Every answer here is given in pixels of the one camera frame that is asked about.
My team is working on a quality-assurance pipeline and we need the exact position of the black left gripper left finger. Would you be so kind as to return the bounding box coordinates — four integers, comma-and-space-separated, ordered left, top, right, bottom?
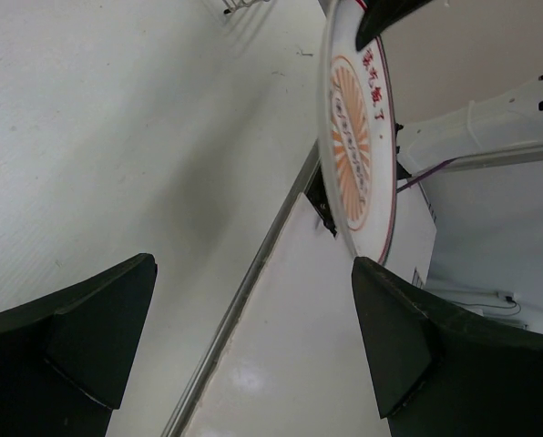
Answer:
0, 253, 157, 436

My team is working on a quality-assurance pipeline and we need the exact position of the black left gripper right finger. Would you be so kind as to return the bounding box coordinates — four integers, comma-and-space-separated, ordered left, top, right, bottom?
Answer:
352, 257, 543, 436

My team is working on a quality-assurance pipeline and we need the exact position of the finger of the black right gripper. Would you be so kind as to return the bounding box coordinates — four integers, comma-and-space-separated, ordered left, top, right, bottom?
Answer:
354, 0, 431, 51

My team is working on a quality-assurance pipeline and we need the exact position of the white plate orange pattern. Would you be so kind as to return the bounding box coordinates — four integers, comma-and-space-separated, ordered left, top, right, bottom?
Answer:
317, 1, 397, 264

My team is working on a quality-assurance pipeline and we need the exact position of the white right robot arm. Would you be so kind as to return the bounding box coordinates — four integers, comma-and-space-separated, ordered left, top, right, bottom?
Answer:
358, 1, 543, 174

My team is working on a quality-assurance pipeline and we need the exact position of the white front cover board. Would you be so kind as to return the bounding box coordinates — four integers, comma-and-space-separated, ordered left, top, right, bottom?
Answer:
179, 181, 439, 437

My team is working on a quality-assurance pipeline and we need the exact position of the wire dish rack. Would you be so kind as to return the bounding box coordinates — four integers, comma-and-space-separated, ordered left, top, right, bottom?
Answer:
223, 0, 269, 15

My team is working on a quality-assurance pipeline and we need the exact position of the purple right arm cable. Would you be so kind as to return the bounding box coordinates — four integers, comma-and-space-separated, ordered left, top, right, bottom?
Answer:
396, 157, 459, 195

